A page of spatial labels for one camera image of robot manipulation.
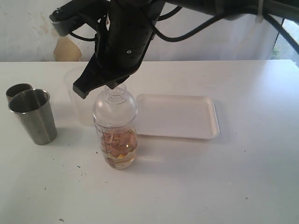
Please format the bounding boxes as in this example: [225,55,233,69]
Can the clear plastic shaker cup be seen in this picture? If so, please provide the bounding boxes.
[95,121,138,170]

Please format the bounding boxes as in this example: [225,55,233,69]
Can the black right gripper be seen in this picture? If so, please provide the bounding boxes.
[72,14,152,99]

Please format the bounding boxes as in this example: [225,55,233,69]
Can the stainless steel cup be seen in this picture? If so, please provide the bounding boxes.
[8,89,57,145]

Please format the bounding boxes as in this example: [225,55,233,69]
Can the white rectangular plastic tray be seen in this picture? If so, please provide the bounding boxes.
[136,94,220,140]

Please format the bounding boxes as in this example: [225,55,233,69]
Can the brown wooden cup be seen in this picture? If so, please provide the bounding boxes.
[6,83,33,103]

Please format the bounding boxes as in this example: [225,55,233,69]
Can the clear dome shaker lid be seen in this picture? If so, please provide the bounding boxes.
[93,84,137,128]

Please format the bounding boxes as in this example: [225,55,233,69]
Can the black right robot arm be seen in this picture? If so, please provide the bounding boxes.
[72,0,299,98]

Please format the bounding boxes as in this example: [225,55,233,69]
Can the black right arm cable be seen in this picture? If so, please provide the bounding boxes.
[67,4,299,61]

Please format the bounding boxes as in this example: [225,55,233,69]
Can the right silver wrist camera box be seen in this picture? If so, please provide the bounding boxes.
[49,3,103,37]

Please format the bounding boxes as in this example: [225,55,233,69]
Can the translucent white plastic cup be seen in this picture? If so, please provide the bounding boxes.
[64,66,101,126]

